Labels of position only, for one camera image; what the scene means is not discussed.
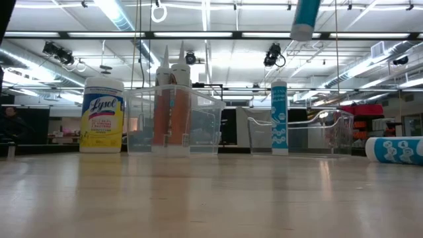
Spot Lysol wipes canister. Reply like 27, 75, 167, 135
79, 76, 126, 154

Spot clear plastic bin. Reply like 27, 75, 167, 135
124, 84, 227, 157
247, 108, 355, 157

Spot black ceiling-mounted device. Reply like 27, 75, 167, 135
42, 41, 75, 66
263, 42, 287, 69

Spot red storage bins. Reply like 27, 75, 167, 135
340, 104, 385, 116

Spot black overhead light bar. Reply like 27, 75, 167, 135
0, 30, 423, 41

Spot person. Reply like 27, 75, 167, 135
0, 106, 31, 146

